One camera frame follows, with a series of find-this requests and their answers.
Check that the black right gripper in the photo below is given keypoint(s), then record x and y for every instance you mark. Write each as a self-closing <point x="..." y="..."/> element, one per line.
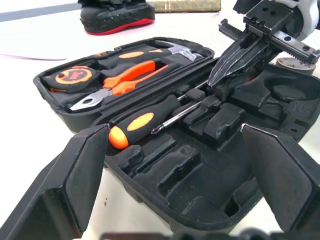
<point x="272" y="22"/>

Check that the clear bag of screws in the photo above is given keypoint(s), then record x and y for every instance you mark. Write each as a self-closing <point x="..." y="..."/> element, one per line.
<point x="192" y="53"/>

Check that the black red boxing pad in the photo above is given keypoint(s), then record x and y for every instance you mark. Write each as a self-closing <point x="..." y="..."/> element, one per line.
<point x="112" y="17"/>

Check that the Phillips screwdriver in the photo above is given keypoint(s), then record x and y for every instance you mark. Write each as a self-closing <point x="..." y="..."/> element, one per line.
<point x="175" y="118"/>

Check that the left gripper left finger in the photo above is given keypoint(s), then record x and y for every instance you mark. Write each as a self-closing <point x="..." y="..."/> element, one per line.
<point x="57" y="190"/>

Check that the black orange tape measure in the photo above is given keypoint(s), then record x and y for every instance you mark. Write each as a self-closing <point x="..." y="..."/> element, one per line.
<point x="71" y="76"/>

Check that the dark tape roll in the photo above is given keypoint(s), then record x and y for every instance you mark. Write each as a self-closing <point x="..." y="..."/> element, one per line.
<point x="295" y="66"/>

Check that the black plastic tool case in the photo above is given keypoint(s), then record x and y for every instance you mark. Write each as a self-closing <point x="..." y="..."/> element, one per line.
<point x="200" y="175"/>

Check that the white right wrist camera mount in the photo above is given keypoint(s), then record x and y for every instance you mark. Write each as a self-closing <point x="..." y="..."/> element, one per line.
<point x="310" y="20"/>

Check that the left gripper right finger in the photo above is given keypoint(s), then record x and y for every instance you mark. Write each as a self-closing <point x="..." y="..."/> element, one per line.
<point x="287" y="180"/>

